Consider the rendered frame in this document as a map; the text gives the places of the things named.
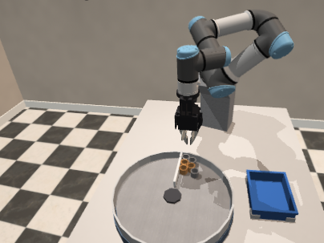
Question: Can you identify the blue open-top crate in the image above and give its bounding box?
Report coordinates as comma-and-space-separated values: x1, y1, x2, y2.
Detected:
245, 170, 298, 222

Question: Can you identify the grey round turntable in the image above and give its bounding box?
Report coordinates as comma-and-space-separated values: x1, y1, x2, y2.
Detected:
111, 151, 234, 243

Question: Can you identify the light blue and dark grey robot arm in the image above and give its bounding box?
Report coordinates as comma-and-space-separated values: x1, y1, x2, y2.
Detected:
176, 10, 294, 98

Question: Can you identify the grey metal bushing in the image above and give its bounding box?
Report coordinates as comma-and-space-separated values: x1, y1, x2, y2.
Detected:
190, 168, 199, 179
188, 157, 196, 165
182, 154, 190, 160

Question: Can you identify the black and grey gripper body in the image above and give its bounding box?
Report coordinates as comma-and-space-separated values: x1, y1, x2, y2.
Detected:
175, 89, 200, 132

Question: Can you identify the bronze bushing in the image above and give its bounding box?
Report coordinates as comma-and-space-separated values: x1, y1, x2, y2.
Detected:
180, 159, 188, 165
187, 163, 195, 172
179, 164, 188, 175

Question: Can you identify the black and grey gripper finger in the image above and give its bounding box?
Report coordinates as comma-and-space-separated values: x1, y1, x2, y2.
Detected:
180, 130, 188, 145
190, 113, 203, 145

